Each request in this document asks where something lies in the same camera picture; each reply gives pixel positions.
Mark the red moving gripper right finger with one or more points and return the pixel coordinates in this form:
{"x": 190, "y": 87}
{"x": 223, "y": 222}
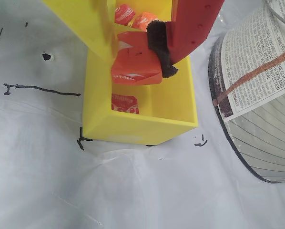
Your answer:
{"x": 195, "y": 21}

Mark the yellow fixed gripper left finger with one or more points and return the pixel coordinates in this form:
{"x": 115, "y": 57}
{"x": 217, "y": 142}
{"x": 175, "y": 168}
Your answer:
{"x": 85, "y": 21}

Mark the red candy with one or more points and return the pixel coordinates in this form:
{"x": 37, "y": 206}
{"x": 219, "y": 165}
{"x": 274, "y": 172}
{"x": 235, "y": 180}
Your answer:
{"x": 123, "y": 13}

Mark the orange candy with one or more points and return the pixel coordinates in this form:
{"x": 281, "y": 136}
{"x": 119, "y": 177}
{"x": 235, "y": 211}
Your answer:
{"x": 142, "y": 21}
{"x": 135, "y": 64}
{"x": 123, "y": 103}

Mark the yellow three-compartment box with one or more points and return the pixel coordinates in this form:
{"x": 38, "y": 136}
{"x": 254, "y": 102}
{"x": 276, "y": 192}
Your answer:
{"x": 133, "y": 128}

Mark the round container with printed label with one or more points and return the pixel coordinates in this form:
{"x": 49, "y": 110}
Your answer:
{"x": 252, "y": 59}

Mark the white table cover sheet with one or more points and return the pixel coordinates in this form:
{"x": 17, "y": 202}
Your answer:
{"x": 49, "y": 179}

